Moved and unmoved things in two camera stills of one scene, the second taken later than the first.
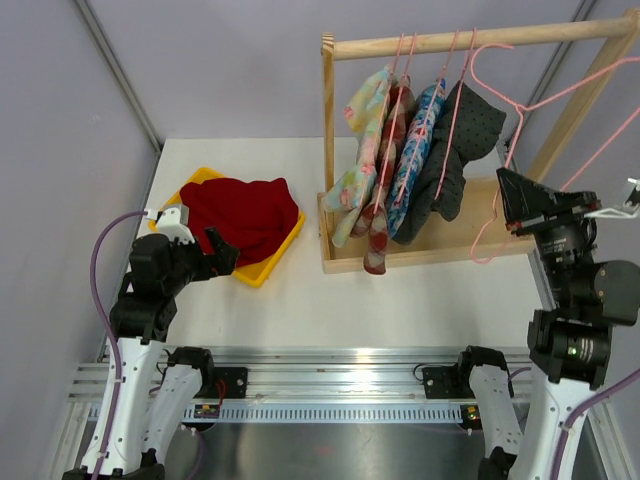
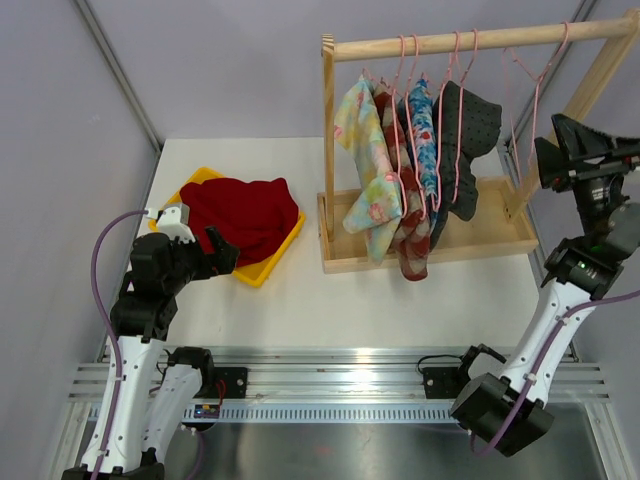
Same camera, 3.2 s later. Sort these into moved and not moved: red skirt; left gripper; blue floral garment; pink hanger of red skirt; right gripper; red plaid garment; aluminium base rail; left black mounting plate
Moved: blue floral garment; red plaid garment; pink hanger of red skirt; right gripper
Not moved: left gripper; aluminium base rail; red skirt; left black mounting plate
